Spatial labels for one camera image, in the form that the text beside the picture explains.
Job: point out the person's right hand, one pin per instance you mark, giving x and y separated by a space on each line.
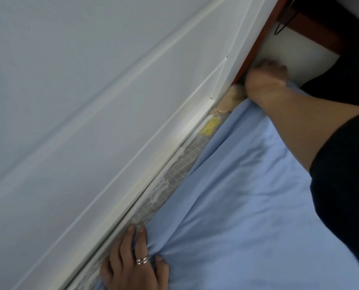
265 78

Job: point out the person's left hand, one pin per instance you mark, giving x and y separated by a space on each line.
134 274

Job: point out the light blue sheet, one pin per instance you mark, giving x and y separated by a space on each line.
242 208

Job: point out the white wooden bed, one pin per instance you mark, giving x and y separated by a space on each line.
76 102

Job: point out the person's right forearm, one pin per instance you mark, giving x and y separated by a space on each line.
303 123

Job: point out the person's black shirt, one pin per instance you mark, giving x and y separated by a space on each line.
345 184

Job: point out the brown cardboard corner guard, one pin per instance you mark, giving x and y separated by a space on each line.
230 99

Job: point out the grey crown print mattress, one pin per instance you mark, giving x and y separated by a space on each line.
179 169

